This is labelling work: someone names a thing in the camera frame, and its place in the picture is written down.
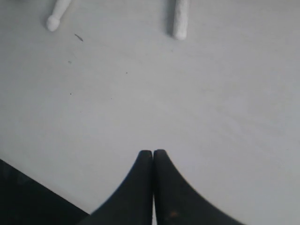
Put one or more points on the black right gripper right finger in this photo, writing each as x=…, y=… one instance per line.
x=176, y=202

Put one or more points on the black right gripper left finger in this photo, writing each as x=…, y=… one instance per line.
x=132, y=201

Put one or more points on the white drumstick with ball tip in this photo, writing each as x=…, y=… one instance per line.
x=59, y=9

